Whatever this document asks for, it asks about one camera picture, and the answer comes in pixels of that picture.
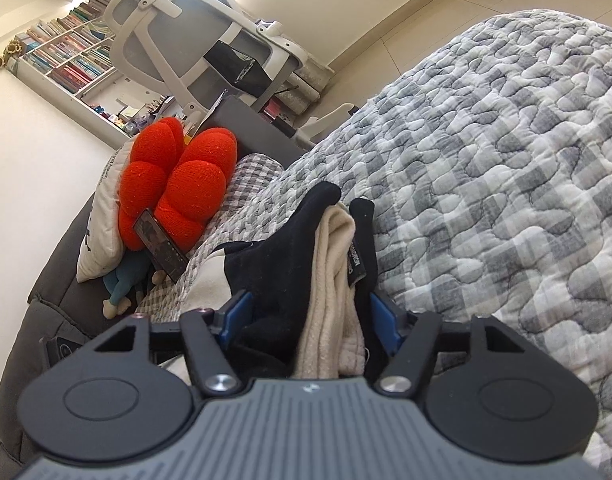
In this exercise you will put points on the black paper bag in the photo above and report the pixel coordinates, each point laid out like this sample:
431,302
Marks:
236,70

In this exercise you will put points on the row of colourful books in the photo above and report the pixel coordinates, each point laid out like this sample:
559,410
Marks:
76,55

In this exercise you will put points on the white paper sheet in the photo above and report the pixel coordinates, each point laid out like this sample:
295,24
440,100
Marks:
213,110

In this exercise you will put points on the red flower cushion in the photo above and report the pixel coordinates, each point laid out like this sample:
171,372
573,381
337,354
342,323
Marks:
196,185

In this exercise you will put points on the golden ornament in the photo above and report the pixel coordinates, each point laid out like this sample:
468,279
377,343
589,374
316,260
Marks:
8,52

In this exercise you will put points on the blue monkey plush toy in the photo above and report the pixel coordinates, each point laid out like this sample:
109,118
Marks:
121,285

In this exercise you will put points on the grey gingham sheet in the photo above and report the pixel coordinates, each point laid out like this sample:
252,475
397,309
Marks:
251,180

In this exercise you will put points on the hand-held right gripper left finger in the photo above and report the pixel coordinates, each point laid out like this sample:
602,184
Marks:
238,310

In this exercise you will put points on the grey patterned fabric bundle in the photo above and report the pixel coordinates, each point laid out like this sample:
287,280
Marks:
301,90

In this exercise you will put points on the grey checked quilted blanket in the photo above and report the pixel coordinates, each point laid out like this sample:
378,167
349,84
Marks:
486,185

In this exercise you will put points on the cream and black sweatshirt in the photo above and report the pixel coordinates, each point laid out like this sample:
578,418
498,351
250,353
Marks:
286,260

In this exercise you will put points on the white printed pillow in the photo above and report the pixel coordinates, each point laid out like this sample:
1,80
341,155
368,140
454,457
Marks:
101,230

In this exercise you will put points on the black smartphone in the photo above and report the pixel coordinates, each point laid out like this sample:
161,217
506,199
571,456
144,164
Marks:
161,245

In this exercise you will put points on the white bookshelf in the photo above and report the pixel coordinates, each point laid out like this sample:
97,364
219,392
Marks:
41,72

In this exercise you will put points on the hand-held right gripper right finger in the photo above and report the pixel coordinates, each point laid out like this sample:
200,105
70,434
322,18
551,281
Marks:
383,317

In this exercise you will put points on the white office chair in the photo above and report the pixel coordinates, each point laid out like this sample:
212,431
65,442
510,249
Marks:
196,20

